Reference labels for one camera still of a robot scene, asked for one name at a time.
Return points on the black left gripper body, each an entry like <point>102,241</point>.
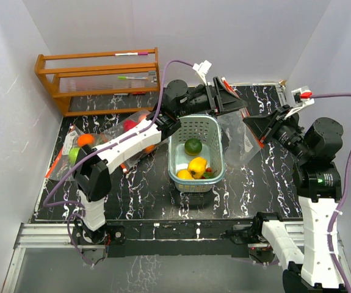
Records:
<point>204,102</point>

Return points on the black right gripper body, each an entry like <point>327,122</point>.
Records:
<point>286,133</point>

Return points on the dark green round fruit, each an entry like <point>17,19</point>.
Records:
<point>193,147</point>

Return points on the clear orange-zip bag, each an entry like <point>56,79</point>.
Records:
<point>127,148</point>

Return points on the yellow bell pepper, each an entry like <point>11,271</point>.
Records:
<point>197,167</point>

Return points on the cherry tomato bunch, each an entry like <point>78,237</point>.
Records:
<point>209,173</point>

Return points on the orange fruit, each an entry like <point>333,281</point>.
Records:
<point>149,149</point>

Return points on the yellow lemon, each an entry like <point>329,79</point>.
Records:
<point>185,175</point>

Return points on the red bell pepper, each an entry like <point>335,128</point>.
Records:
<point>129,124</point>

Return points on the small orange tangerine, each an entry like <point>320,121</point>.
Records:
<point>85,139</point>

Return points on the green lime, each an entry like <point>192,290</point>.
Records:
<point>73,155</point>

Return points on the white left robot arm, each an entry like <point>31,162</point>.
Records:
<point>94,166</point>

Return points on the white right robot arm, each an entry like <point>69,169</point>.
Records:
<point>316,267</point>

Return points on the light blue plastic basket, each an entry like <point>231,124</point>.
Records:
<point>207,130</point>

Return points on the wooden shelf rack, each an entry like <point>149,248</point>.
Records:
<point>69,76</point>

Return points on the pink white pen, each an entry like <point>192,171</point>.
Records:
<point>131,54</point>

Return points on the green white pen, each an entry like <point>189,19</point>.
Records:
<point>131,78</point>

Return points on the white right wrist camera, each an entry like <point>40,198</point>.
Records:
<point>303,98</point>

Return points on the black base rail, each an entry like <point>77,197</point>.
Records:
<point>148,237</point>

